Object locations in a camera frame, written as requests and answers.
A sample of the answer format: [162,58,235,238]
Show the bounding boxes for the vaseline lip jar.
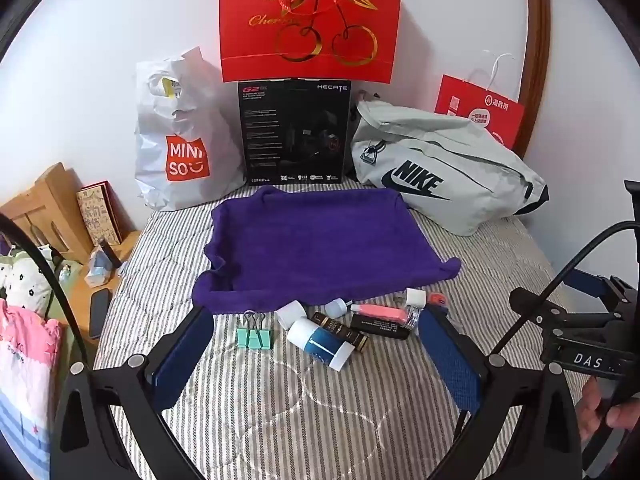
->
[426,292,448,308]

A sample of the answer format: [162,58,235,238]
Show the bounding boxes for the clear pill bottle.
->
[404,288,427,330]

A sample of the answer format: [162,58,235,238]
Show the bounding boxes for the pink white tube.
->
[324,298,409,324]

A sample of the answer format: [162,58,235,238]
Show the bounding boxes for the black rectangular box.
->
[350,314,411,340]

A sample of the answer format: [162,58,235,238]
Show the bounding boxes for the teal binder clip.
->
[235,310,272,351]

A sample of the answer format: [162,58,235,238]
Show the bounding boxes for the black gold tube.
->
[311,312,369,352]

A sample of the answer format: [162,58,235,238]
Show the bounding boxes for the blue white cylindrical bottle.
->
[286,318,355,372]

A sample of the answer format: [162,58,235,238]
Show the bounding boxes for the person's right hand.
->
[576,377,640,442]

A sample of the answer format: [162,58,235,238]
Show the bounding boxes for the black smartphone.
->
[89,288,112,339]

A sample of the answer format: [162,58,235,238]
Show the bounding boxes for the pink patterned cloth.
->
[0,301,61,479]

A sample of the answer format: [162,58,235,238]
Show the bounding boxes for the white plush toy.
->
[1,252,52,316]

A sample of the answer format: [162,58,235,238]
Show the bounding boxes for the patterned book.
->
[76,181,124,245]

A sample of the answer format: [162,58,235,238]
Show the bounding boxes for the purple towel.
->
[192,185,461,314]

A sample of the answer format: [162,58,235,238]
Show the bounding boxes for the grey nike bag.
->
[352,98,549,236]

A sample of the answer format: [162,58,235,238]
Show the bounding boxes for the red paper shopping bag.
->
[435,52,525,150]

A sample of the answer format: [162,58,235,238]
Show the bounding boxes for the white miniso plastic bag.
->
[134,47,245,212]

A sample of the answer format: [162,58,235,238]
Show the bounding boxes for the black headset box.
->
[238,78,352,185]

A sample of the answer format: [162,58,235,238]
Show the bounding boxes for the red cherry gift bag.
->
[219,0,401,84]

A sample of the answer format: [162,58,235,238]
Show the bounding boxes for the black cable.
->
[0,212,91,366]

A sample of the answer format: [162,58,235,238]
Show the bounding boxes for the wooden door frame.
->
[513,0,551,158]

